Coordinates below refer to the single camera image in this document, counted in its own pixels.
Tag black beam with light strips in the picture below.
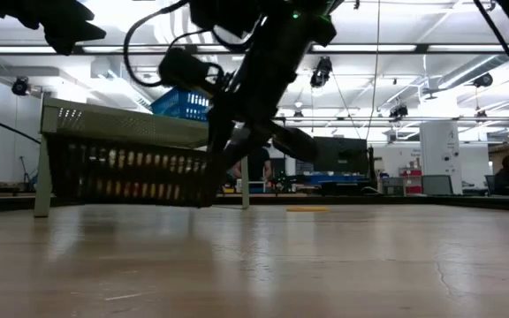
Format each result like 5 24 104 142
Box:
0 42 509 56

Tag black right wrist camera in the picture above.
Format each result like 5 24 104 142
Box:
159 47 220 96

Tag red tool cart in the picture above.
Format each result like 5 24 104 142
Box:
398 166 423 195

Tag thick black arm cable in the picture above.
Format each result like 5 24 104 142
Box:
473 0 509 105

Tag blue plastic basket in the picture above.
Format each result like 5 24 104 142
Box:
150 87 211 123

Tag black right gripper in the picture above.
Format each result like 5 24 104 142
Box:
208 17 320 178

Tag white column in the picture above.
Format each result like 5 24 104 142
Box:
420 121 463 195

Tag loose black gripper cable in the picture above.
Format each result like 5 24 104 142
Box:
124 0 189 87

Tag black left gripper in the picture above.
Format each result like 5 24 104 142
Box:
0 0 108 57

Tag thin black cable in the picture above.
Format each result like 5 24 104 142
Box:
0 109 42 145

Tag black computer monitor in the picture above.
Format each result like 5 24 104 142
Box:
312 136 369 176

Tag green perforated metal shelf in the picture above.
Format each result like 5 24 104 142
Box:
33 96 250 217

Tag black plastic basket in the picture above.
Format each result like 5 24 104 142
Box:
44 132 220 208

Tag black aluminium table frame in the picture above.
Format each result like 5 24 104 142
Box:
0 193 509 211

